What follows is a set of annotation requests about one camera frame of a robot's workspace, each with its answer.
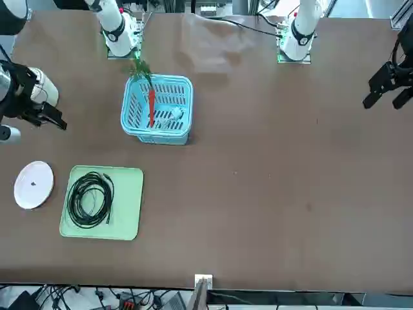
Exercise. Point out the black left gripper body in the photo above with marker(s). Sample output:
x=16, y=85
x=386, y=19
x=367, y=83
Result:
x=407, y=48

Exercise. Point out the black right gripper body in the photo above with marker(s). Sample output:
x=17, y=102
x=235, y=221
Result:
x=22, y=97

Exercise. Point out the orange toy carrot green leaves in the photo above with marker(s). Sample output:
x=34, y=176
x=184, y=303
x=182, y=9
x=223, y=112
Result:
x=151, y=106

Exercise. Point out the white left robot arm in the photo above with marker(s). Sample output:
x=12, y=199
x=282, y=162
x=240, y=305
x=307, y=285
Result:
x=303, y=26

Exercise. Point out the pink round plate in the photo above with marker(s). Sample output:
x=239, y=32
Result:
x=29, y=181

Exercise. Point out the light blue plastic basket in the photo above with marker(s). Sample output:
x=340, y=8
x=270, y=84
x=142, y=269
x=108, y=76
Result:
x=161, y=139

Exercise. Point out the light green tray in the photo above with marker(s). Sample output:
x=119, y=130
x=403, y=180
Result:
x=126, y=206

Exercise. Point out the cream lidded trash can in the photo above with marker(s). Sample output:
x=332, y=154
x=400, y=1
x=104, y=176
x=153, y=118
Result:
x=46, y=90

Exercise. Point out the white power strip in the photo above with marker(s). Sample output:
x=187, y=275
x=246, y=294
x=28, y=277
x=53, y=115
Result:
x=207, y=10

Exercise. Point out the red and black plug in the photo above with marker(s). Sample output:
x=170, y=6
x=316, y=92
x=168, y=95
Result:
x=127, y=303

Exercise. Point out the aluminium frame profile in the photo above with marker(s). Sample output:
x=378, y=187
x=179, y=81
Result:
x=400, y=16

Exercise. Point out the aluminium camera post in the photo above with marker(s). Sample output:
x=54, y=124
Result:
x=200, y=294

